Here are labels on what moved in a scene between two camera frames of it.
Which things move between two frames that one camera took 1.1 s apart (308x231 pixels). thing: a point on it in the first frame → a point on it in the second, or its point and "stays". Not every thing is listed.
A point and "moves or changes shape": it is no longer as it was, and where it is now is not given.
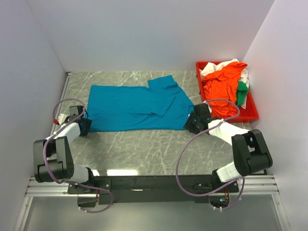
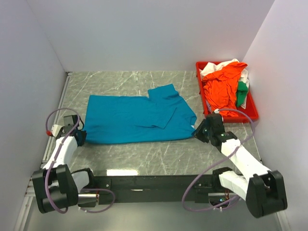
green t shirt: x=241 y=92 stays
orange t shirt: x=222 y=84 stays
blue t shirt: x=162 y=105 moves or changes shape
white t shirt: x=211 y=68 stays
